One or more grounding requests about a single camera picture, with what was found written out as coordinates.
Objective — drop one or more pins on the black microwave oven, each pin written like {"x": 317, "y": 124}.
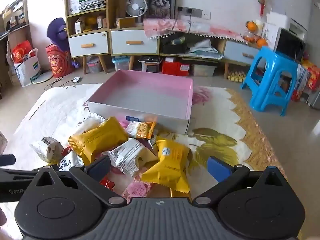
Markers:
{"x": 290, "y": 45}

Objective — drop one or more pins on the purple plush toy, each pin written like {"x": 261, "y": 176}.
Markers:
{"x": 57, "y": 33}

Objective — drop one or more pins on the floral tablecloth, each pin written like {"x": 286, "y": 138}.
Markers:
{"x": 263, "y": 206}

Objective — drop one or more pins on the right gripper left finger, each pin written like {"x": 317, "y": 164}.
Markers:
{"x": 89, "y": 178}

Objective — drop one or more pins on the wooden shelf cabinet with drawer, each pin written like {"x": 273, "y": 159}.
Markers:
{"x": 88, "y": 23}

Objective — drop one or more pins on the white paper shopping bag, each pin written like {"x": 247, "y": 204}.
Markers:
{"x": 26, "y": 63}

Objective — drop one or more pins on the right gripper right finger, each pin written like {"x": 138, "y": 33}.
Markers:
{"x": 228, "y": 178}

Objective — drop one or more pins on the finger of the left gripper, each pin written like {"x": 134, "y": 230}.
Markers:
{"x": 7, "y": 159}

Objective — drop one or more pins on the red storage box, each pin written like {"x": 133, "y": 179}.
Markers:
{"x": 175, "y": 68}

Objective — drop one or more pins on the pink cardboard box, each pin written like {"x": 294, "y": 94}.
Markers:
{"x": 130, "y": 95}

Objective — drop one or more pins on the framed cat picture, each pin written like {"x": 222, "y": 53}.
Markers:
{"x": 164, "y": 9}

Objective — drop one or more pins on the yellow pastry packet with logo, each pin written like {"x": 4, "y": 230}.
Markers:
{"x": 169, "y": 171}

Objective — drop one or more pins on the person's left hand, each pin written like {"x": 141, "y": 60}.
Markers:
{"x": 3, "y": 218}

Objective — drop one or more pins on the white black-text snack packet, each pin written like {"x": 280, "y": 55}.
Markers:
{"x": 70, "y": 160}

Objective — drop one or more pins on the small white desk fan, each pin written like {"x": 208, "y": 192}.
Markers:
{"x": 136, "y": 9}

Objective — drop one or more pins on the plain yellow pastry packet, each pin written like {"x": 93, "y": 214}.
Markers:
{"x": 105, "y": 137}

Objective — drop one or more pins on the pink floral cloth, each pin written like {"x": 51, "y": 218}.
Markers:
{"x": 155, "y": 28}

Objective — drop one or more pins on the blue plastic stool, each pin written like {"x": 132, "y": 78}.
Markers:
{"x": 263, "y": 80}

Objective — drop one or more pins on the orange lotus biscuit packet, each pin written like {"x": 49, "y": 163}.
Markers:
{"x": 139, "y": 129}

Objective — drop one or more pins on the low wooden tv cabinet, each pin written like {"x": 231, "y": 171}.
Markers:
{"x": 133, "y": 42}

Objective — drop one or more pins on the white grey printed snack packet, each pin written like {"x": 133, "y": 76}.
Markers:
{"x": 130, "y": 157}

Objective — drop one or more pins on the small red snack packet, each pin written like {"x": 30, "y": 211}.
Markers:
{"x": 107, "y": 183}

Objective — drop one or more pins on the red cylindrical tin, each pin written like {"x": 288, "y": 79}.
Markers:
{"x": 60, "y": 61}

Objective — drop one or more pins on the pink snack packet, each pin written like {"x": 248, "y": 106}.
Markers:
{"x": 137, "y": 189}

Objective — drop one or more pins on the clear rice cracker packet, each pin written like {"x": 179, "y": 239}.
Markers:
{"x": 91, "y": 122}

